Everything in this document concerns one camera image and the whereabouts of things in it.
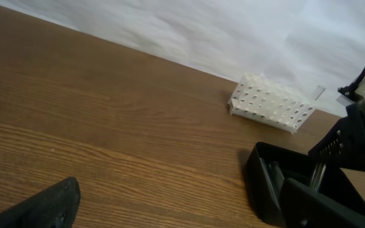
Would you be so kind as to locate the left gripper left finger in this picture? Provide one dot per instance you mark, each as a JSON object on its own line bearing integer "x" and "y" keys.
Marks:
{"x": 43, "y": 206}

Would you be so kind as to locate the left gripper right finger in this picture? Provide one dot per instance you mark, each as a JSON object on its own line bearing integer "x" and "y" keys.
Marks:
{"x": 312, "y": 209}

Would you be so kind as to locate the black tray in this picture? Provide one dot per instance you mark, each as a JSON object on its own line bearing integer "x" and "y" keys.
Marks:
{"x": 255, "y": 183}

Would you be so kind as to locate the white test tube rack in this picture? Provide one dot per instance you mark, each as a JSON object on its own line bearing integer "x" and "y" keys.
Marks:
{"x": 265, "y": 107}

